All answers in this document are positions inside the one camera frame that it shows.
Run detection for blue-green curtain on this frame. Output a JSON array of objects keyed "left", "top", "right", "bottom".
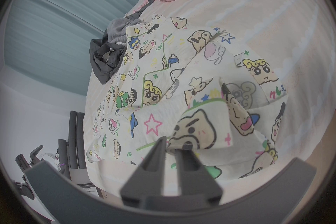
[{"left": 4, "top": 0, "right": 185, "bottom": 97}]

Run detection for bed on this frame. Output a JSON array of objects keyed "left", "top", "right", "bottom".
[{"left": 84, "top": 0, "right": 331, "bottom": 192}]

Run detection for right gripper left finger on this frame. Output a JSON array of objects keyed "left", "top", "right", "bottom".
[{"left": 120, "top": 136, "right": 167, "bottom": 200}]

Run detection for white printed pyjama top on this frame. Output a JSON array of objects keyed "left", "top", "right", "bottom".
[{"left": 85, "top": 14, "right": 289, "bottom": 184}]

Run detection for black garment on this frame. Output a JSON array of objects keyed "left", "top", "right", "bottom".
[{"left": 89, "top": 39, "right": 127, "bottom": 85}]

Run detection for grey knit garment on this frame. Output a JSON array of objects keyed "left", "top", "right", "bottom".
[{"left": 106, "top": 17, "right": 138, "bottom": 44}]

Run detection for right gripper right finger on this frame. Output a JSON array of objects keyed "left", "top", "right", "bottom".
[{"left": 174, "top": 149, "right": 224, "bottom": 199}]

